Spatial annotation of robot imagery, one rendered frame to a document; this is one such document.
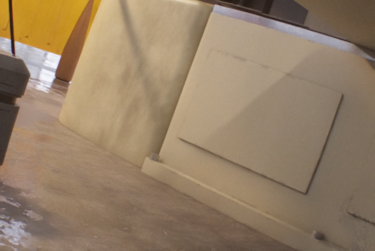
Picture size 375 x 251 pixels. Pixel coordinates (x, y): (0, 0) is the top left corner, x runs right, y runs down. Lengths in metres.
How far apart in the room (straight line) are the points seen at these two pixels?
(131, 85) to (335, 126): 0.80
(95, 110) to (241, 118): 0.64
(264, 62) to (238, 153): 0.28
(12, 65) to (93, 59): 1.15
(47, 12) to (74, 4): 0.27
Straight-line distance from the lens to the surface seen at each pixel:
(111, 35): 2.36
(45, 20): 4.85
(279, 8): 2.69
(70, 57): 4.69
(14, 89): 1.28
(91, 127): 2.33
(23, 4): 4.70
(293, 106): 1.83
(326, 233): 1.75
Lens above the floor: 0.34
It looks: 3 degrees down
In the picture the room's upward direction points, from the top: 20 degrees clockwise
